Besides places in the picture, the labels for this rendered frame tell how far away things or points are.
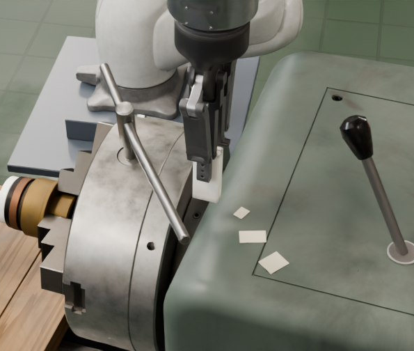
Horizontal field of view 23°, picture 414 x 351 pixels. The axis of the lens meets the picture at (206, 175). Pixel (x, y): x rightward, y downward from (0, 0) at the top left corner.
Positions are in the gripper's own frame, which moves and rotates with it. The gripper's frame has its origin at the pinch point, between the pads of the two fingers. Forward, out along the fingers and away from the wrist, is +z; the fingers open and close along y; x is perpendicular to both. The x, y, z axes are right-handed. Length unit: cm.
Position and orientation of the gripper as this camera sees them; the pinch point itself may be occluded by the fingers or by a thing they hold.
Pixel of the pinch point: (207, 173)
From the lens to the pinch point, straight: 112.4
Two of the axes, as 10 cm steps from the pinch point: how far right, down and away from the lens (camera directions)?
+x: 9.5, 2.2, -2.3
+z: -0.2, 7.7, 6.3
